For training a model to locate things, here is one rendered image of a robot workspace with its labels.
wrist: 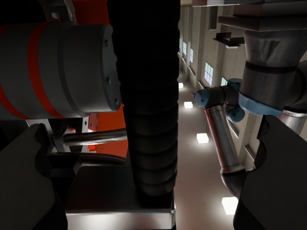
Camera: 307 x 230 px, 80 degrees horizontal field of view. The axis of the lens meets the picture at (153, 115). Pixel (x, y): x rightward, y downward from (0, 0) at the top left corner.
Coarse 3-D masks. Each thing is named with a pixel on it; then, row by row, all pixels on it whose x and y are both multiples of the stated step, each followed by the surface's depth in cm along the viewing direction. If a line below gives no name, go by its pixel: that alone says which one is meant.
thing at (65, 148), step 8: (64, 128) 39; (56, 136) 37; (64, 136) 38; (72, 136) 38; (80, 136) 37; (88, 136) 37; (96, 136) 37; (104, 136) 38; (112, 136) 38; (120, 136) 38; (56, 144) 37; (64, 144) 38; (72, 144) 38; (80, 144) 38; (88, 144) 38
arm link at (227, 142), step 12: (204, 96) 76; (216, 96) 77; (204, 108) 79; (216, 108) 75; (216, 120) 75; (216, 132) 74; (228, 132) 74; (216, 144) 75; (228, 144) 72; (228, 156) 72; (228, 168) 71; (240, 168) 70; (228, 180) 70; (240, 180) 69; (240, 192) 69
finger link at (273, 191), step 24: (264, 120) 10; (264, 144) 8; (288, 144) 8; (264, 168) 7; (288, 168) 7; (264, 192) 6; (288, 192) 6; (240, 216) 6; (264, 216) 5; (288, 216) 5
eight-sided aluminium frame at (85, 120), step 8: (40, 0) 42; (48, 0) 43; (56, 0) 42; (64, 0) 43; (48, 8) 44; (56, 8) 44; (64, 8) 44; (72, 8) 46; (48, 16) 45; (56, 16) 46; (64, 16) 45; (72, 16) 47; (64, 120) 51; (72, 120) 53; (80, 120) 50; (88, 120) 54; (72, 128) 53; (80, 128) 50
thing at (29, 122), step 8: (0, 120) 30; (8, 120) 30; (16, 120) 30; (24, 120) 30; (32, 120) 31; (40, 120) 33; (8, 128) 31; (16, 128) 31; (24, 128) 31; (48, 128) 36; (8, 136) 32; (16, 136) 32
